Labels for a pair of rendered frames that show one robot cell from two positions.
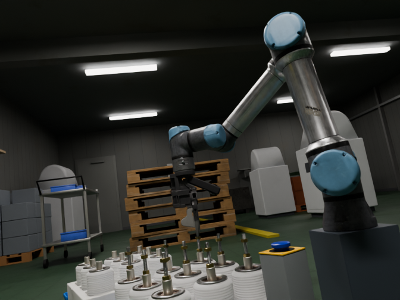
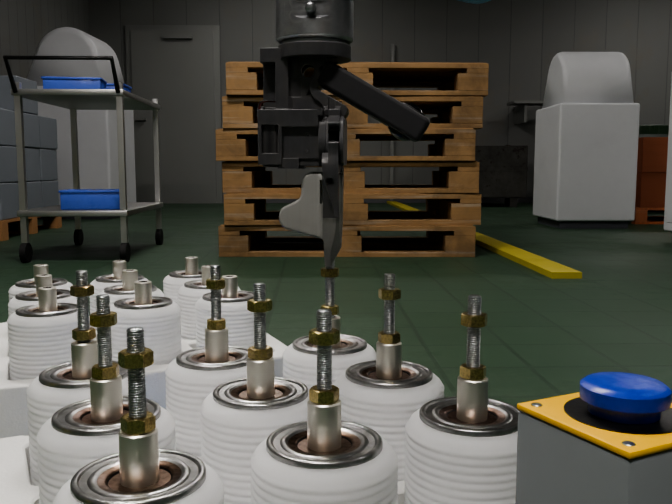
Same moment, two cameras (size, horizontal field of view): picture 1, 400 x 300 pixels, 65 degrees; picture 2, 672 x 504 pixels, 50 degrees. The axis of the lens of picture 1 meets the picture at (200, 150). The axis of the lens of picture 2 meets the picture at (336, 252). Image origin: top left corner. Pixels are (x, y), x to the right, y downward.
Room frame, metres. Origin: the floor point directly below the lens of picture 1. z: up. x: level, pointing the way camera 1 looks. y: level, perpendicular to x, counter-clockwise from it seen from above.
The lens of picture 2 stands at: (0.36, -0.05, 0.43)
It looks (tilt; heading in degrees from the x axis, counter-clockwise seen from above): 7 degrees down; 7
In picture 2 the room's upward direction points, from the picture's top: straight up
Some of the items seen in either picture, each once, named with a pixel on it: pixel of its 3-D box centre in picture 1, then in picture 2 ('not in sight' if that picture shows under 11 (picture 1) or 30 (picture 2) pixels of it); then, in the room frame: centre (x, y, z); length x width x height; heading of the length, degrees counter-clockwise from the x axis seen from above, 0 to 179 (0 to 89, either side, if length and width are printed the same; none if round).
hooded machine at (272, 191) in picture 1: (269, 181); (583, 140); (6.00, -1.21, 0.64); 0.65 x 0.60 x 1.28; 11
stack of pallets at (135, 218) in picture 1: (180, 203); (349, 161); (4.27, 0.37, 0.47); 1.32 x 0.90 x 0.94; 97
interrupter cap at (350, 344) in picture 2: (201, 261); (329, 345); (1.07, 0.05, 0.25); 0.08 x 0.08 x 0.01
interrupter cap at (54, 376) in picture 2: (131, 280); (85, 374); (0.93, 0.25, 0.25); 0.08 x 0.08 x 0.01
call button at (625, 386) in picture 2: (281, 247); (623, 402); (0.70, -0.14, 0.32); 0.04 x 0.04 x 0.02
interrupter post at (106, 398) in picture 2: (146, 280); (106, 398); (0.84, 0.18, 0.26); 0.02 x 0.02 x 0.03
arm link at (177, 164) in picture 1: (183, 165); (314, 24); (1.06, 0.06, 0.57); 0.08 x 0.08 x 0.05
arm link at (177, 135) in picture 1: (181, 143); not in sight; (1.06, 0.06, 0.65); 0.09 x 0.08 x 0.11; 65
